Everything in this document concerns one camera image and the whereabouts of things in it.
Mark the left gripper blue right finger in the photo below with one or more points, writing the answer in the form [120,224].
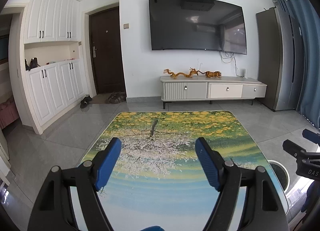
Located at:
[209,161]

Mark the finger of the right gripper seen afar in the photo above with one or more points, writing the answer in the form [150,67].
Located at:
[292,148]

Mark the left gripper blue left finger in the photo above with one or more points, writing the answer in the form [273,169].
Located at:
[104,163]

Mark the white round trash bin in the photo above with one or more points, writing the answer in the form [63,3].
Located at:
[282,174]

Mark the right blue white gloved hand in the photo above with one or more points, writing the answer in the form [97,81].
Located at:
[312,195]

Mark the blue window curtain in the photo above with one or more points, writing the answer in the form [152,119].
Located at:
[308,20]

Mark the painted landscape coffee table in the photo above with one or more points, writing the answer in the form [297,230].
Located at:
[158,179]

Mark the black shoes pair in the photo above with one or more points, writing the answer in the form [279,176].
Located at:
[85,102]

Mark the white tv cabinet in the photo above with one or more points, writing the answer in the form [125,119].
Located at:
[201,88]

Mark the golden tiger figurine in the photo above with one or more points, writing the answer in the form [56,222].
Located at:
[215,74]

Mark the golden dragon figurine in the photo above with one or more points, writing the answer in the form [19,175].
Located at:
[174,75]

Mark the white router on cabinet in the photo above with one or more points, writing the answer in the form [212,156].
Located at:
[243,73]

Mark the grey tall refrigerator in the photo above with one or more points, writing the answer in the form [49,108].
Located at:
[280,59]

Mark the black bag on shelf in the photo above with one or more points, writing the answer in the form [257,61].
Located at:
[33,64]

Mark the dark brown entrance door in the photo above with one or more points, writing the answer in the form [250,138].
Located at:
[105,48]

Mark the white wall cupboard unit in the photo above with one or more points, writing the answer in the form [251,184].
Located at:
[52,35]

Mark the light switch plate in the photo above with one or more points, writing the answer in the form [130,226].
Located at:
[126,26]

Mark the wall mounted black television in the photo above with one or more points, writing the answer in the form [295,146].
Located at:
[209,25]

